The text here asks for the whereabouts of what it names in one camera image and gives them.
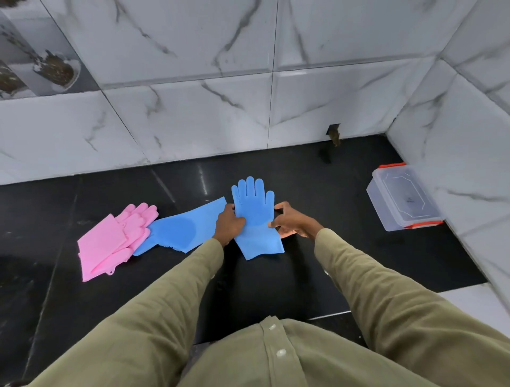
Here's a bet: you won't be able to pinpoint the blue silicone scrubbing glove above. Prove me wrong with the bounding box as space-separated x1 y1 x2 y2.
133 196 228 256
231 176 285 261

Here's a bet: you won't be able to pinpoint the person's right hand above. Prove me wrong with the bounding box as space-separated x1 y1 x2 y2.
268 201 325 240

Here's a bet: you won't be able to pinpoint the person's right forearm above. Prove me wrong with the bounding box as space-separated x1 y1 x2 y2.
313 228 510 359

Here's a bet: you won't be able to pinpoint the person's left forearm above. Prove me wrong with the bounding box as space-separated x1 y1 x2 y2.
72 238 225 371

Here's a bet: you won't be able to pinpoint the clear plastic box orange clips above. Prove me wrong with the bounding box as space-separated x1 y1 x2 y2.
366 162 445 232

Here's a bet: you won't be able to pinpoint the person's left hand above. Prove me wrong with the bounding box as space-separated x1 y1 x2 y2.
213 203 247 248

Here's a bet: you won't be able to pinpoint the pink silicone scrubbing glove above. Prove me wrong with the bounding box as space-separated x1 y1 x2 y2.
81 223 153 282
77 203 159 276

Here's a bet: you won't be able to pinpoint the olive green shirt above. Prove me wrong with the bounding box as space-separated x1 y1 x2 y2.
177 316 510 387

